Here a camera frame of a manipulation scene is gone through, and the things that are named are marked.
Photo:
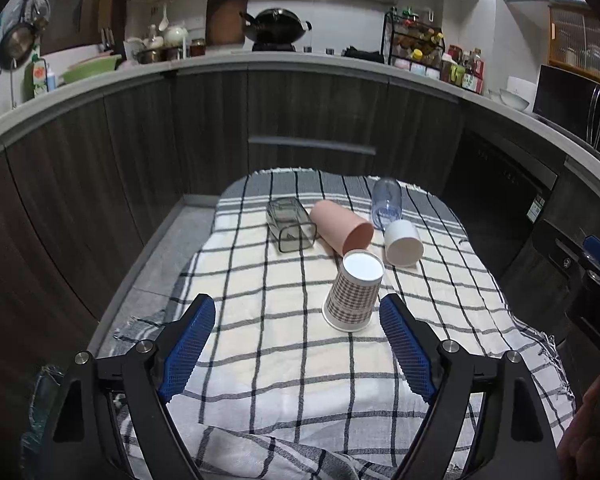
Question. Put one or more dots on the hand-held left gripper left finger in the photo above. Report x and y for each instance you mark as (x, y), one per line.
(187, 345)

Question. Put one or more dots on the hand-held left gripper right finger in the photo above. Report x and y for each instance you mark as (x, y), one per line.
(407, 350)

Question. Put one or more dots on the plaid paper cup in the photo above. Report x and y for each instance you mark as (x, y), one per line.
(350, 295)

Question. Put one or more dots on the white plastic cup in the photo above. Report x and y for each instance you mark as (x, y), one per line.
(404, 245)

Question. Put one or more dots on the pink plastic cup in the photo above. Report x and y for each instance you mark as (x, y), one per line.
(337, 227)

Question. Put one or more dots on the dark transparent square cup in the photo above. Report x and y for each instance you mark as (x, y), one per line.
(290, 225)

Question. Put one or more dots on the person's right hand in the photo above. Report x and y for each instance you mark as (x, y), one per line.
(587, 430)

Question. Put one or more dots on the black dishwasher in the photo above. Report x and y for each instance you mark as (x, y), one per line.
(500, 195)

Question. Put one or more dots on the checkered tablecloth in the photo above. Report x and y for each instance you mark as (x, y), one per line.
(280, 365)

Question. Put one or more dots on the clear blue plastic bottle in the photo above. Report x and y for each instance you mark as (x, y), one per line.
(386, 203)

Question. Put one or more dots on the black microwave oven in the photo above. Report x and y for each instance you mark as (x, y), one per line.
(575, 102)

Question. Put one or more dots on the white bowl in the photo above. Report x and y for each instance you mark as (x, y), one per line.
(514, 100)

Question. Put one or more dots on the dark teal fabric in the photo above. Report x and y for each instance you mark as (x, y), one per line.
(36, 410)

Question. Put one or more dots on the green jar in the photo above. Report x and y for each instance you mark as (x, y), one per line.
(457, 75)

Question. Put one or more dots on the wooden glass-door cabinet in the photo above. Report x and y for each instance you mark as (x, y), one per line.
(585, 42)

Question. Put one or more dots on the black spice rack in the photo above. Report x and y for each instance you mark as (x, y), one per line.
(412, 40)

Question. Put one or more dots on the black cloth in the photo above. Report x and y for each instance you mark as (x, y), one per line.
(362, 54)

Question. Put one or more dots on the metal cooking pot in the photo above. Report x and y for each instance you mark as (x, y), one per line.
(157, 55)

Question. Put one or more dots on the green plastic basin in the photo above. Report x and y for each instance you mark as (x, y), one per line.
(92, 67)

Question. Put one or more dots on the brown glass jar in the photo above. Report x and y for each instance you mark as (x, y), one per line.
(197, 48)

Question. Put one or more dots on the green dish soap bottle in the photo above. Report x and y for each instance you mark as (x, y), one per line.
(39, 80)

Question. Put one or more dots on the gas stove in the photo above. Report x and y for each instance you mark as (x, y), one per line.
(274, 47)

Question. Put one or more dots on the white teapot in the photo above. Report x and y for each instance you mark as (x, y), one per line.
(176, 35)

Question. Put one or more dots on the white ladle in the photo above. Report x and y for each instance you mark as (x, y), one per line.
(163, 20)

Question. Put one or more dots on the wooden cutting board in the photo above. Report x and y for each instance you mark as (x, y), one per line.
(226, 19)

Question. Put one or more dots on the black wok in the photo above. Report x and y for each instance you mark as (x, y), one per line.
(277, 25)

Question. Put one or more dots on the hanging frying pan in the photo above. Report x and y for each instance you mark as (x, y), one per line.
(16, 44)

